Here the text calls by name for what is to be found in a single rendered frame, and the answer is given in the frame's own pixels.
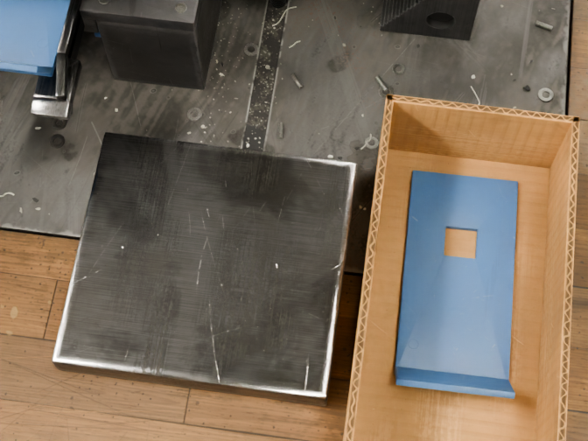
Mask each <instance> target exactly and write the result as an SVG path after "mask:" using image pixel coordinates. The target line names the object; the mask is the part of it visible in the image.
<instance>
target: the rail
mask: <svg viewBox="0 0 588 441"><path fill-rule="evenodd" d="M81 1H82V0H70V4H69V6H68V10H67V14H66V20H65V23H64V26H63V30H62V33H61V37H60V41H59V46H58V50H57V53H65V54H66V56H67V58H68V55H69V54H70V53H71V51H70V48H72V46H73V50H72V53H71V58H70V59H74V60H77V56H78V52H79V49H80V45H81V39H82V35H83V32H84V28H85V25H84V23H83V20H82V17H81V13H80V7H81ZM79 16H80V19H79V20H80V23H79V28H77V29H78V31H77V34H76V37H75V34H74V33H75V28H76V27H78V26H76V25H77V24H78V23H77V21H78V18H79ZM74 37H75V41H74V43H73V45H72V46H71V44H72V41H73V38H74ZM68 59H69V58H68Z"/></svg>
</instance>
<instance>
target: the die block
mask: <svg viewBox="0 0 588 441"><path fill-rule="evenodd" d="M221 3H222V0H201V5H200V9H199V17H198V22H197V26H196V31H181V30H173V29H165V28H158V27H150V26H143V25H135V24H121V23H113V22H106V21H98V20H91V19H82V20H83V23H84V25H85V28H84V32H97V33H98V32H100V34H101V40H102V43H103V45H104V48H105V52H106V54H107V57H108V63H109V65H110V68H111V71H112V74H113V77H114V79H115V80H120V81H134V82H142V83H149V84H157V85H164V86H171V87H179V88H192V89H200V90H204V89H205V87H206V83H207V75H208V69H209V65H210V60H211V56H212V51H213V47H214V39H215V34H216V30H217V25H218V21H219V15H220V11H221Z"/></svg>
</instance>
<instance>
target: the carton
mask: <svg viewBox="0 0 588 441"><path fill-rule="evenodd" d="M579 124H580V117H579V116H571V115H557V114H550V113H543V112H535V111H527V110H519V109H512V108H498V107H491V106H483V105H476V104H469V103H461V102H454V101H440V100H432V99H424V98H417V97H409V96H402V95H394V94H387V95H386V101H385V108H384V114H383V120H382V126H381V138H380V144H379V151H378V158H377V166H376V173H375V180H374V193H373V201H372V208H371V215H370V222H369V230H368V237H367V251H366V258H365V265H364V272H363V279H362V286H361V294H360V308H359V315H358V322H357V329H356V336H355V343H354V351H353V365H352V372H351V379H350V386H349V393H348V400H347V408H346V421H345V429H344V436H343V441H566V426H567V406H568V386H569V365H570V345H571V306H572V285H573V265H574V245H575V224H576V204H577V183H578V144H579ZM413 171H423V172H438V173H446V174H455V175H463V176H471V177H479V178H488V179H503V180H512V181H518V196H517V215H516V233H515V252H514V288H513V306H512V325H511V342H510V361H509V382H510V384H511V386H512V388H513V390H514V392H515V395H514V399H511V398H503V397H496V396H489V395H475V394H467V393H459V392H451V391H444V390H437V389H429V388H415V387H408V386H400V385H396V377H395V364H396V345H397V335H398V326H399V316H400V306H401V295H402V286H403V267H404V257H405V248H406V238H407V227H408V218H409V208H410V189H411V180H412V172H413ZM476 238H477V232H475V231H467V230H459V229H451V228H446V229H445V240H444V255H445V256H457V257H465V258H473V259H475V252H476Z"/></svg>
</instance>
